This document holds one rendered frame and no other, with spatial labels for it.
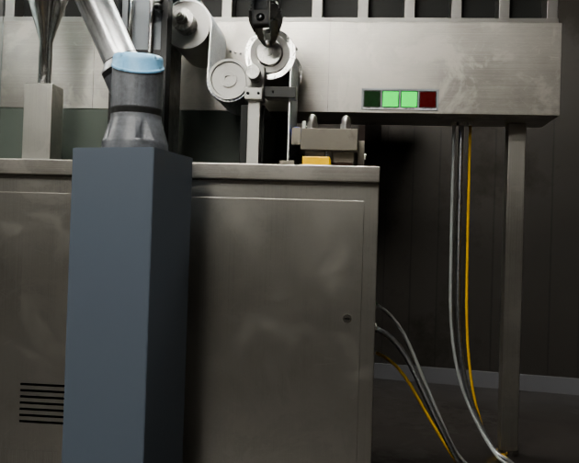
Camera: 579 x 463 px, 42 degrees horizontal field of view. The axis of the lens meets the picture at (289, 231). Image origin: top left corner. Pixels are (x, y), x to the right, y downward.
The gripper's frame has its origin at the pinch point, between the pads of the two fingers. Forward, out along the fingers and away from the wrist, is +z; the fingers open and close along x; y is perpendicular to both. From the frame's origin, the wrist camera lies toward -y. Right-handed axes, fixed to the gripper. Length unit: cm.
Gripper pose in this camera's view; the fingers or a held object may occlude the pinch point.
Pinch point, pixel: (267, 42)
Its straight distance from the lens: 222.3
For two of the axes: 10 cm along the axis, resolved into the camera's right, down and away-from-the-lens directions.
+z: 0.5, 6.5, 7.5
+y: 0.8, -7.6, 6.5
